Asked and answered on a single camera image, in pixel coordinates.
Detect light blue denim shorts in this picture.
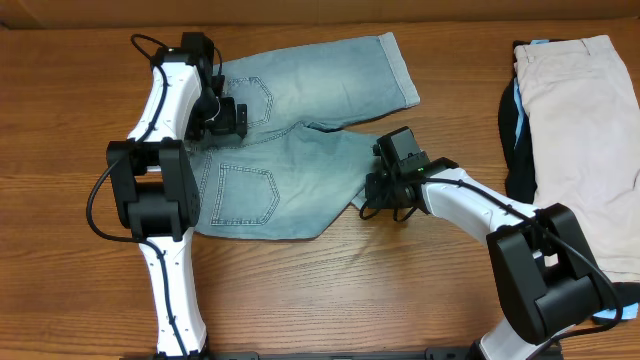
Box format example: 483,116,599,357
189,33,420,240

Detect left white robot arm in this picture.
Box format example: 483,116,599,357
100,32,247,359

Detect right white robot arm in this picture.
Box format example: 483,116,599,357
360,127,624,360

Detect black garment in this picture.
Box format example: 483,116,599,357
497,39,640,321

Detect beige shorts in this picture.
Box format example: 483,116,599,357
513,34,640,285

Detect light blue garment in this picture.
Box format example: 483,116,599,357
513,38,640,321

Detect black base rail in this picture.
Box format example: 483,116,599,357
210,344,483,360

